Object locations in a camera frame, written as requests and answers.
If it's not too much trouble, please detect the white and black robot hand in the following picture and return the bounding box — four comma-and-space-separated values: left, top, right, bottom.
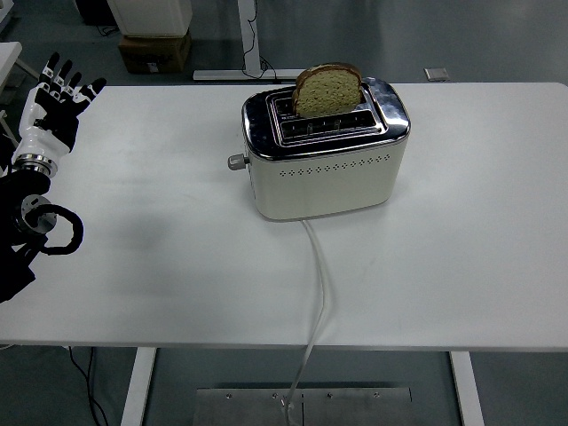
12, 51, 107, 161

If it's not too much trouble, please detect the cream and chrome toaster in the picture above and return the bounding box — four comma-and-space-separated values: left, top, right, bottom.
241, 75, 411, 222

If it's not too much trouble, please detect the black box on floor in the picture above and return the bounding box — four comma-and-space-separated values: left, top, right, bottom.
75, 0, 117, 27

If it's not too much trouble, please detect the brown cardboard box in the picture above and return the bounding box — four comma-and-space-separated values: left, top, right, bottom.
117, 28, 193, 75

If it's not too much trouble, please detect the white plastic container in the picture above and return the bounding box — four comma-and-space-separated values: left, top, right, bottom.
106, 0, 194, 38

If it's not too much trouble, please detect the white desk leg with foot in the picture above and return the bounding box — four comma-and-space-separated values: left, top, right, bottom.
193, 0, 307, 83

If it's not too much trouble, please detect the white table leg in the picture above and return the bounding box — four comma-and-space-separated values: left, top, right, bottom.
447, 351, 485, 426
120, 347, 157, 426

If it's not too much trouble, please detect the brown bread slice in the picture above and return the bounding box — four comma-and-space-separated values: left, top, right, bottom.
291, 61, 364, 119

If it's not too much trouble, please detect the grey metal plate with screws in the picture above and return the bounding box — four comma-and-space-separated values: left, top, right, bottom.
194, 387, 413, 426

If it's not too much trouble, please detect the black floor cable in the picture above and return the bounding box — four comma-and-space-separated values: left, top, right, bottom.
66, 346, 110, 426

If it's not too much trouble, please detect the black cable on desk leg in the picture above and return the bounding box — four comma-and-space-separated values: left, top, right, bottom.
241, 0, 280, 83

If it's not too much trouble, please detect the white toaster power cord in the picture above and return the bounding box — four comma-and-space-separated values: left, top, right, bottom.
283, 217, 332, 426

